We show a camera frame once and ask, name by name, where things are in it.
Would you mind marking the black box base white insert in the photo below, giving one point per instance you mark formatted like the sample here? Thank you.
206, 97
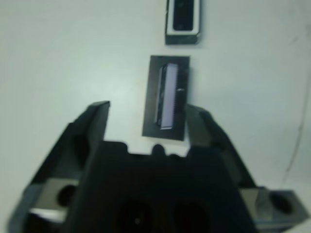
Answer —
182, 38

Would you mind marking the black bar-shaped camera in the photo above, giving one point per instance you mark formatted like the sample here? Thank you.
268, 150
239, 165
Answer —
183, 14

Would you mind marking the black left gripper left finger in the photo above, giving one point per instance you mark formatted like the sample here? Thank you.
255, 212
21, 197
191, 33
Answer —
80, 145

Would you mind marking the black box lid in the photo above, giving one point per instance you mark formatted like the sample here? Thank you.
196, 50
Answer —
155, 97

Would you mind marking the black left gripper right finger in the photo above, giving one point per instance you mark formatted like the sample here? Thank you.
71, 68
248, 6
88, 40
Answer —
218, 145

